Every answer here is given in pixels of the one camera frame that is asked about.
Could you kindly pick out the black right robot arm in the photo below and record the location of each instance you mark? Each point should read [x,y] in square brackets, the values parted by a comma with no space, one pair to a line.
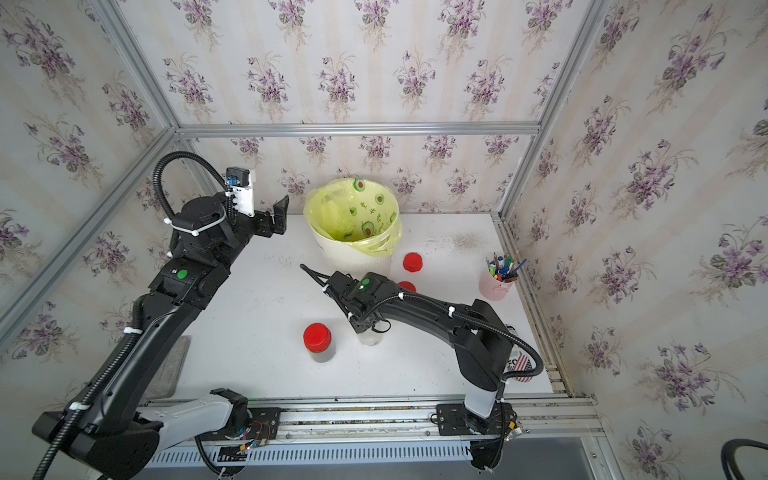
[488,354]

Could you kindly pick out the aluminium frame bars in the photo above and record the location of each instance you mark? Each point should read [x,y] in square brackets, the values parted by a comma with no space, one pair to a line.
[57,266]

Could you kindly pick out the pink pen holder cup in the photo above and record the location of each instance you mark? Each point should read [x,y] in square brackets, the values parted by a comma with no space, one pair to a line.
[493,289]

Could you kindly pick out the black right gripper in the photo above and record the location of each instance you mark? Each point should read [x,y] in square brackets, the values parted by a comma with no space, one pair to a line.
[358,326]

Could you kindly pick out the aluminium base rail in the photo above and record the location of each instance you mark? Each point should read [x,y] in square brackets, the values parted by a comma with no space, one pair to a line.
[357,431]

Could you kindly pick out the glass tea jar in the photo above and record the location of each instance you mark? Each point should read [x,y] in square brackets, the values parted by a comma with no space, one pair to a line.
[370,337]

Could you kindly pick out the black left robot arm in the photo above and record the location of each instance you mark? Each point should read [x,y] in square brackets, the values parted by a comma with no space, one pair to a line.
[102,426]

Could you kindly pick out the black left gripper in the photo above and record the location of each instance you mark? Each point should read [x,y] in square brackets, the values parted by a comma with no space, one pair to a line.
[261,226]

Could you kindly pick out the pens in cup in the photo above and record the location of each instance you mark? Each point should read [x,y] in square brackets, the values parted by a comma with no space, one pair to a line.
[505,268]

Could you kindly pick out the printed paper scrap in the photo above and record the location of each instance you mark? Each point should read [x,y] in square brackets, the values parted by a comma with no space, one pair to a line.
[519,360]

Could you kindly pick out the green avocado print bag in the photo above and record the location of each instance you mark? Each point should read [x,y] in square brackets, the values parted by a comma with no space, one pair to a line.
[351,210]

